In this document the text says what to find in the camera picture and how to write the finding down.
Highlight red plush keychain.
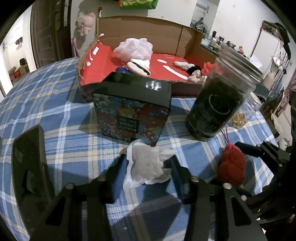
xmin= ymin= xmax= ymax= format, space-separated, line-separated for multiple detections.
xmin=218 ymin=143 xmax=246 ymax=186

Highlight white tissue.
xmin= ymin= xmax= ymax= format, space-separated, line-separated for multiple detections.
xmin=123 ymin=140 xmax=177 ymax=190

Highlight cream crochet scrunchie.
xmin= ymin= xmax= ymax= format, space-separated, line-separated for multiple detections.
xmin=188 ymin=70 xmax=207 ymax=85

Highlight black scrunchie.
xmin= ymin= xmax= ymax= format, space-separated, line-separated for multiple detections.
xmin=186 ymin=65 xmax=201 ymax=75

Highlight blue cloth roll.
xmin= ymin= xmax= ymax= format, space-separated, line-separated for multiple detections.
xmin=115 ymin=67 xmax=132 ymax=74

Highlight white fluffy scrunchie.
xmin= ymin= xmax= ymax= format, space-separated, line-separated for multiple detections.
xmin=174 ymin=61 xmax=195 ymax=70

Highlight beige powder puff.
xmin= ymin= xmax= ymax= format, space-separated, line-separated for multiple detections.
xmin=126 ymin=61 xmax=151 ymax=77

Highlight white bath pouf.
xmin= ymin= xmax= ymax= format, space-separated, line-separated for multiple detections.
xmin=113 ymin=38 xmax=153 ymax=62

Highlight red foam net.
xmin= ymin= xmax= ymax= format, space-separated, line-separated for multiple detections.
xmin=201 ymin=62 xmax=215 ymax=76

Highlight small glass jar gold beads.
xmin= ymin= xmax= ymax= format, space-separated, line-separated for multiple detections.
xmin=229 ymin=92 xmax=262 ymax=130

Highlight large glass jar metal lid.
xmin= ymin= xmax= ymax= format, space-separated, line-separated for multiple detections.
xmin=185 ymin=44 xmax=263 ymax=141

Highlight black floral box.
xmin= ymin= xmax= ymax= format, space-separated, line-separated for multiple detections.
xmin=92 ymin=72 xmax=171 ymax=147

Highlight black phone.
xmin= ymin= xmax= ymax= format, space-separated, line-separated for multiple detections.
xmin=11 ymin=125 xmax=55 ymax=235

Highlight bottles on side table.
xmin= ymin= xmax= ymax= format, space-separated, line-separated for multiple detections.
xmin=190 ymin=17 xmax=246 ymax=57

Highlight red cardboard box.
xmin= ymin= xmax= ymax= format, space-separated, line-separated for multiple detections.
xmin=76 ymin=16 xmax=216 ymax=102

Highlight brown wooden door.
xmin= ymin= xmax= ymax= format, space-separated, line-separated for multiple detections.
xmin=31 ymin=0 xmax=73 ymax=69

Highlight green tote bag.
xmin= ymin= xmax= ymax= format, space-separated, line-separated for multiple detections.
xmin=118 ymin=0 xmax=159 ymax=10

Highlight pink plush on wall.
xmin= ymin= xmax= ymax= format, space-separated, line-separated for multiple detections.
xmin=76 ymin=13 xmax=95 ymax=37

